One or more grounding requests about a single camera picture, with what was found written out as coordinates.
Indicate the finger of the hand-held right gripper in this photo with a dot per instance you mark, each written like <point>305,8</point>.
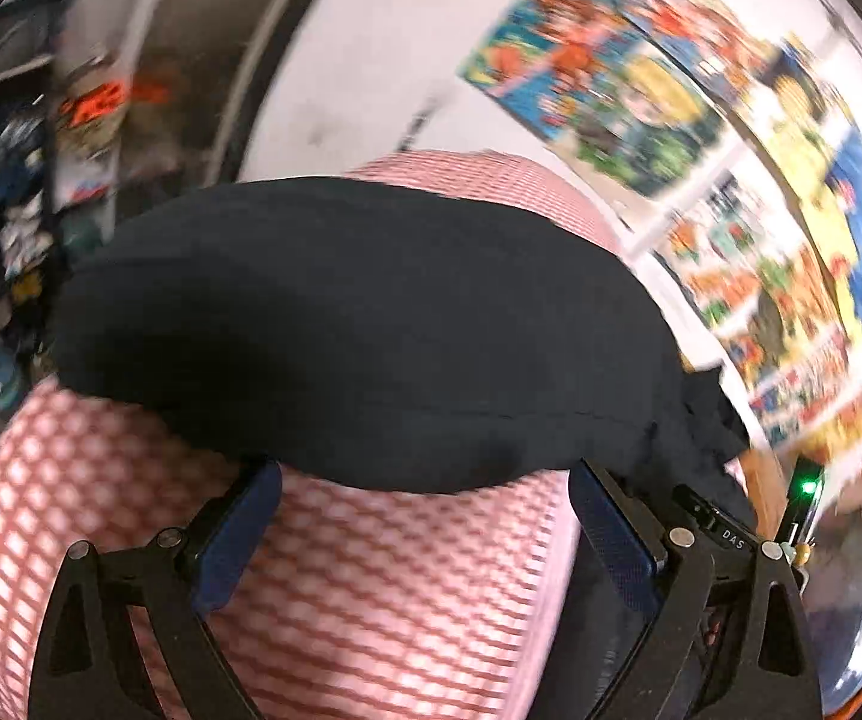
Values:
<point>723,529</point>

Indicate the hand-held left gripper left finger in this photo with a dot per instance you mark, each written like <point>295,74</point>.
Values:
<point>240,532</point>

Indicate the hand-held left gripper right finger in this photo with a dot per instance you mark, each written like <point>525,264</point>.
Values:
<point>611,540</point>

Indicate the black garment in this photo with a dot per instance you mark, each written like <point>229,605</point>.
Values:
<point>363,330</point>

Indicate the clear storage bag orange trim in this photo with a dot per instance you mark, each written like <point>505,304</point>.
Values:
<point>859,577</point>

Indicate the pink apple-print bed cover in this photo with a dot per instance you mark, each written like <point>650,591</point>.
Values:
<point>363,600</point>

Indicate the cluttered storage shelf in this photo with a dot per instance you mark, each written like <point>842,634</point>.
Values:
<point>3,240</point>

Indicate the white board orange print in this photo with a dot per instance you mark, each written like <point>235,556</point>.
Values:
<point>93,105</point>

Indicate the grey door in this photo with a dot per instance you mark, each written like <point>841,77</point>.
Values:
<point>206,52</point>

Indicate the wooden bed frame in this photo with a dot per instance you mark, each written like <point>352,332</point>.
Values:
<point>765,487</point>

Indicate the red houses wall poster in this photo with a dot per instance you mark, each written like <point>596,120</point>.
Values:
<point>806,397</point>

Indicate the dark animal wall poster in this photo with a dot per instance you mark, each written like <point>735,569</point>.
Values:
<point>784,315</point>

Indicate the orange fruit wall poster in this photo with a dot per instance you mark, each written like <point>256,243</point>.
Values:
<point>723,255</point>

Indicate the yellow blue large wall poster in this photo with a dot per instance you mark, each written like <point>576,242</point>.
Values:
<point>851,202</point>

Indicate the green yellow wall poster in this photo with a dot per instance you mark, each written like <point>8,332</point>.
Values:
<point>656,127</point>

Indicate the red blue comic wall poster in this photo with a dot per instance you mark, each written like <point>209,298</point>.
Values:
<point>693,15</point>

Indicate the blue orange figure wall poster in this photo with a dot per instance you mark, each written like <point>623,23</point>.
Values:
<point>543,45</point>

